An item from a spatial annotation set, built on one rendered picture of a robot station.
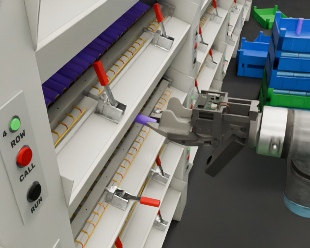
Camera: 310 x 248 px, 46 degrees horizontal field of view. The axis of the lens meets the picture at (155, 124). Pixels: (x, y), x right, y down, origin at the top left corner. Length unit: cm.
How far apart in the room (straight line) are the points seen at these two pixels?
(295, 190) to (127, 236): 38
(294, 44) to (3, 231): 126
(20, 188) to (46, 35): 14
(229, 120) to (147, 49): 22
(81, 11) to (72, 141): 19
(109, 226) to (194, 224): 73
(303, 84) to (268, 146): 89
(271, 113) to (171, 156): 47
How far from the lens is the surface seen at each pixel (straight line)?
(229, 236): 135
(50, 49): 35
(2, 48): 29
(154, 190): 97
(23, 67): 32
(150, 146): 80
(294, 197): 76
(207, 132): 68
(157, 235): 113
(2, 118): 30
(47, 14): 39
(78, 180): 47
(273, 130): 66
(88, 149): 50
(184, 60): 96
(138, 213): 92
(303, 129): 66
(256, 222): 141
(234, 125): 68
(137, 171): 75
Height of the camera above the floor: 106
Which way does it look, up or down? 36 degrees down
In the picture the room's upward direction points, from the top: straight up
